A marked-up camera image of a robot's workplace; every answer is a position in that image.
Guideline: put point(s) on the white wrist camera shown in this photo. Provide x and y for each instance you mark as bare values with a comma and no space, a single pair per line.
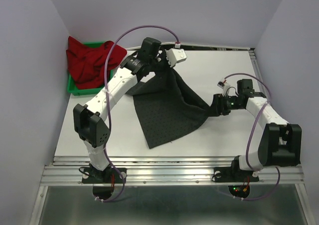
224,86
175,56

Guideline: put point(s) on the dark grey dotted skirt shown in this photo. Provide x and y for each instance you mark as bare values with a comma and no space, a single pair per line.
167,108

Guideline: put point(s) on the aluminium rail frame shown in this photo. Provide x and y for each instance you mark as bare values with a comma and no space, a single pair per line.
170,184

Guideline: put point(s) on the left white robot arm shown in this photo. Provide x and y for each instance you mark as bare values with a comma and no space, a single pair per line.
89,119

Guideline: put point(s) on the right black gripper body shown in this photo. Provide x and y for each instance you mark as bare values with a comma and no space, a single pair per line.
228,103

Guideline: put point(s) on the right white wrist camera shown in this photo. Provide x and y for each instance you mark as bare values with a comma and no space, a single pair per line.
224,86

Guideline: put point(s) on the white back wall trim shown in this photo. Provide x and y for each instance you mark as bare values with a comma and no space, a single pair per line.
199,47

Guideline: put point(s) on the green plastic bin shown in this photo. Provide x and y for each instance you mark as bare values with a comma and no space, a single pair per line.
79,89

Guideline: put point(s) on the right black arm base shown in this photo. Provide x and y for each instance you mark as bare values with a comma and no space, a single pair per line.
227,175

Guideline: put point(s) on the red skirt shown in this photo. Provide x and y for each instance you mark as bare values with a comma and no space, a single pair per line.
92,63

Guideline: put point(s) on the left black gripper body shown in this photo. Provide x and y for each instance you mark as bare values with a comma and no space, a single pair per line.
159,64

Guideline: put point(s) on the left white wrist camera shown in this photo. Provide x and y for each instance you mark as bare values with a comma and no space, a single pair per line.
175,56

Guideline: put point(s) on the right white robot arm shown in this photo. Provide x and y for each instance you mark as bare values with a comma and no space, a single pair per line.
280,143

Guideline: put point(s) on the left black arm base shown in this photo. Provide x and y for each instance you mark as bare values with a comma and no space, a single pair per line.
90,175

